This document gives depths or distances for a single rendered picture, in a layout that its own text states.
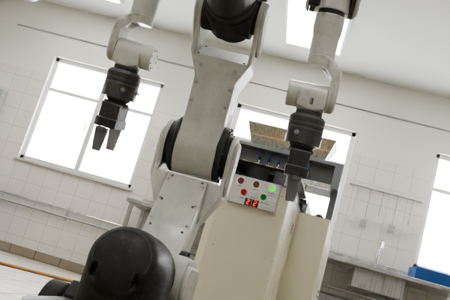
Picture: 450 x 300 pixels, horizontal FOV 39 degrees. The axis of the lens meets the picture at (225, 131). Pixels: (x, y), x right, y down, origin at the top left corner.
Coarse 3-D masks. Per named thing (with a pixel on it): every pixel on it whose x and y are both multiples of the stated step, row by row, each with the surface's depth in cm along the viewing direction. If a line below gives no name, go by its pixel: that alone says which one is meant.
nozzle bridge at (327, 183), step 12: (240, 144) 395; (252, 144) 391; (240, 156) 399; (252, 156) 398; (264, 156) 397; (276, 156) 396; (288, 156) 389; (312, 168) 390; (324, 168) 389; (336, 168) 379; (312, 180) 388; (324, 180) 387; (336, 180) 377; (312, 192) 405; (324, 192) 394; (336, 192) 383
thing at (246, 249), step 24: (216, 216) 312; (240, 216) 310; (264, 216) 308; (288, 216) 322; (216, 240) 309; (240, 240) 307; (264, 240) 305; (288, 240) 352; (216, 264) 306; (240, 264) 304; (264, 264) 302; (216, 288) 302; (240, 288) 301; (264, 288) 299
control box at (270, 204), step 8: (240, 176) 313; (232, 184) 312; (240, 184) 311; (248, 184) 311; (264, 184) 310; (272, 184) 309; (232, 192) 311; (248, 192) 310; (256, 192) 309; (264, 192) 309; (272, 192) 308; (280, 192) 309; (232, 200) 310; (240, 200) 309; (248, 200) 308; (256, 200) 308; (264, 200) 307; (272, 200) 307; (256, 208) 308; (264, 208) 306; (272, 208) 306
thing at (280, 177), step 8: (240, 160) 315; (240, 168) 330; (248, 168) 324; (256, 168) 318; (264, 168) 312; (272, 168) 311; (248, 176) 346; (256, 176) 339; (264, 176) 333; (280, 176) 320; (280, 184) 342; (304, 192) 345
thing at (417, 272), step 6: (408, 270) 646; (414, 270) 626; (420, 270) 619; (426, 270) 619; (432, 270) 619; (408, 276) 640; (414, 276) 619; (420, 276) 618; (426, 276) 618; (432, 276) 617; (438, 276) 617; (444, 276) 617; (432, 282) 616; (438, 282) 616; (444, 282) 616
